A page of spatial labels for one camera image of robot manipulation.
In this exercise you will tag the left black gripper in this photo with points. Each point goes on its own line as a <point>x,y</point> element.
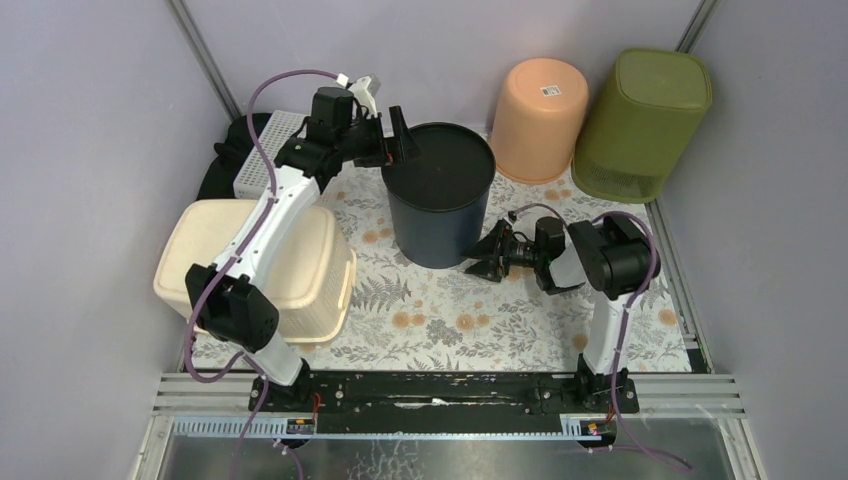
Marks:
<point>382,141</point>

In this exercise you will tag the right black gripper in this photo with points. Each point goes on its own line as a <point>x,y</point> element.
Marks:
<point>496,265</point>

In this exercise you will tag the dark blue round bin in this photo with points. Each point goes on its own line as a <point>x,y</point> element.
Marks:
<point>438,201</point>

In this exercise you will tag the orange round bin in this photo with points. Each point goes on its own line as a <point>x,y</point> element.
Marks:
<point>539,113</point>

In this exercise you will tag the white slotted basket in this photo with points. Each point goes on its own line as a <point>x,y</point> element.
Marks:
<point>273,131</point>

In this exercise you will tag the cream perforated large basket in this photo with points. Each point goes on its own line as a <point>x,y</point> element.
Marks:
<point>310,281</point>

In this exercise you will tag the green mesh waste bin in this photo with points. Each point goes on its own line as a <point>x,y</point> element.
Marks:
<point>649,108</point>

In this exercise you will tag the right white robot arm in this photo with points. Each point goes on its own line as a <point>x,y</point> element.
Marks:
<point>613,256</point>

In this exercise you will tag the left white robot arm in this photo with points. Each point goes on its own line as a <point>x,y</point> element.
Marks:
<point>227,296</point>

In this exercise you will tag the floral patterned table mat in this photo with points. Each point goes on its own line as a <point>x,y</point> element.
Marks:
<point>406,317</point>

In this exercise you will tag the black cloth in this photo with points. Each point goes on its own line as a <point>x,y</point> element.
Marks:
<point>231,154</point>

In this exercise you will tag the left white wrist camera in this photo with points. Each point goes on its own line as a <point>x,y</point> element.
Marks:
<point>365,90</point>

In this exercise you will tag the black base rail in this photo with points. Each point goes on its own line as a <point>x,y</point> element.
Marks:
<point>441,403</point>

